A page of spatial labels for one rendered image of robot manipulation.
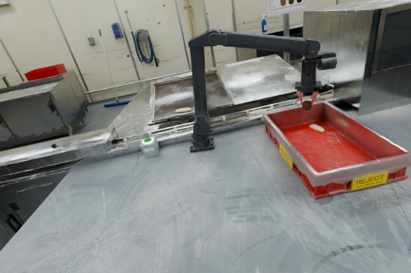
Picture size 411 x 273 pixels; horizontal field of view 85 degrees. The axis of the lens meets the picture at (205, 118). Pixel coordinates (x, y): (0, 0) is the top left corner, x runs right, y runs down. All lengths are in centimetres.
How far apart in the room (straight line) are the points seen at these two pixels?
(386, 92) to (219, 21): 363
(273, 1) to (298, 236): 169
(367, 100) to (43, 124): 375
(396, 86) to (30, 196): 194
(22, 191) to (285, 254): 130
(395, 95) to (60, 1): 497
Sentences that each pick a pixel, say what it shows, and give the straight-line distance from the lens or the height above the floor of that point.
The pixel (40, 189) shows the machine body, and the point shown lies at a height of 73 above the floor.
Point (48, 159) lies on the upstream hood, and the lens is 138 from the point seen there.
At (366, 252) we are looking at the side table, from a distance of 76.
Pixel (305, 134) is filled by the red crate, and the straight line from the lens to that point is 114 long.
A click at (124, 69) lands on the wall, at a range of 502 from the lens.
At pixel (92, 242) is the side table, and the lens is 90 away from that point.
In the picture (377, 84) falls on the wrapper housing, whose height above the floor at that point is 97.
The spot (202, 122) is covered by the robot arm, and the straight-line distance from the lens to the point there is 99.
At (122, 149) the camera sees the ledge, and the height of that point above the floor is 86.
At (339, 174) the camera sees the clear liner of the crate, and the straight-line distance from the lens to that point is 80.
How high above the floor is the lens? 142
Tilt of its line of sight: 26 degrees down
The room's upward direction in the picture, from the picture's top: 11 degrees counter-clockwise
